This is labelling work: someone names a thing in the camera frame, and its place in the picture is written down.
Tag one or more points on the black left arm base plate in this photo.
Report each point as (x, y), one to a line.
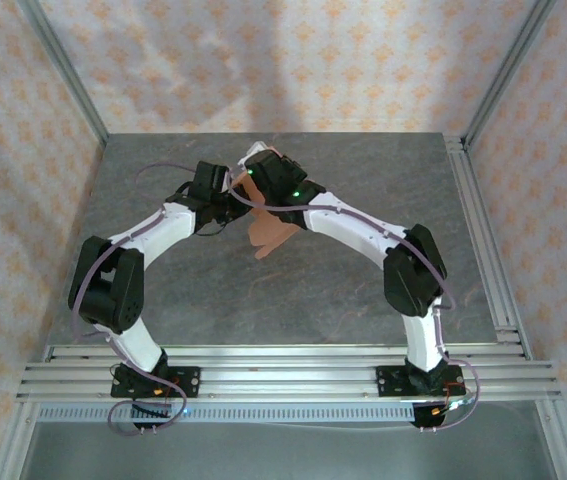
(188, 380)

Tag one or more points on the aluminium mounting rail beam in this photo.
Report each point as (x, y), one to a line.
(288, 375)

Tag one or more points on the aluminium side rail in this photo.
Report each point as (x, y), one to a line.
(478, 225)

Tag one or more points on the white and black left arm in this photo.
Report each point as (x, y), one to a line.
(168, 225)

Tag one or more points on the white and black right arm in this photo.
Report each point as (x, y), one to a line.
(353, 225)

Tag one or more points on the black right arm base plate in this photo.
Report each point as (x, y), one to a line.
(388, 380)

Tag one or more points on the aluminium frame post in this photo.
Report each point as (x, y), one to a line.
(63, 70)
(508, 65)

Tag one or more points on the grey metal lower panel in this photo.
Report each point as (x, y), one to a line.
(288, 455)

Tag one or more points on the aluminium frame leg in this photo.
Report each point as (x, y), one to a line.
(560, 445)
(13, 445)

